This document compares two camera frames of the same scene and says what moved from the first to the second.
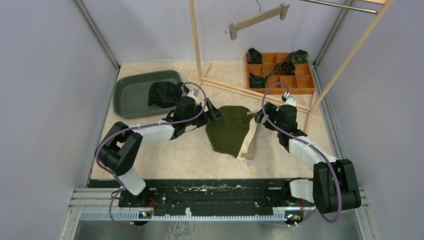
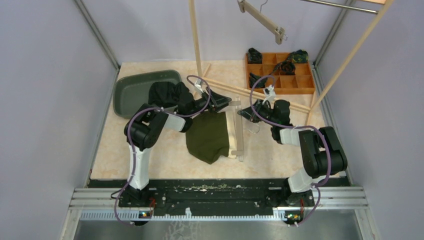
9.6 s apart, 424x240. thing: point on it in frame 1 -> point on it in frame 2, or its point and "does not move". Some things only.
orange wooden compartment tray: (301, 83) does not move
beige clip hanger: (249, 155) -> (240, 124)
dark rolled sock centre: (288, 68) does not move
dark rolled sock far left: (254, 57) does not move
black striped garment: (165, 94) does not move
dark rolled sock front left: (257, 82) does not move
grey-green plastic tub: (131, 94) does not move
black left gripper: (206, 117) -> (217, 100)
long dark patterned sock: (299, 56) does not move
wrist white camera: (289, 100) -> (270, 93)
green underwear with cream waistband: (232, 132) -> (207, 138)
